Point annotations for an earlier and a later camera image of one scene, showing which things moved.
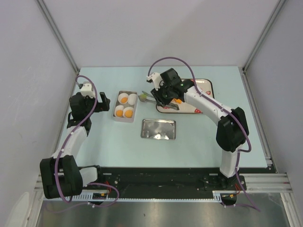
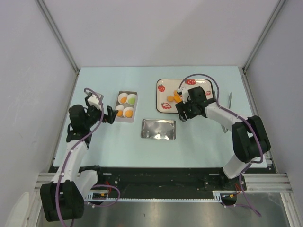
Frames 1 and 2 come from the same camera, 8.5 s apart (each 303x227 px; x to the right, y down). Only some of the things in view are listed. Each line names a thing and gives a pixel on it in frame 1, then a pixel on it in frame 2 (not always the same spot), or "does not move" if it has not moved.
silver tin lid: x=158 y=129 does not move
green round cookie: x=142 y=97 -> x=132 y=100
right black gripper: x=157 y=97 -> x=181 y=107
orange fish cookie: x=179 y=101 does not move
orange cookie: x=124 y=100 does not move
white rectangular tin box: x=125 y=107 does not move
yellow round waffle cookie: x=119 y=113 does not move
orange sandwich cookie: x=129 y=113 does not move
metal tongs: x=147 y=99 -> x=225 y=130
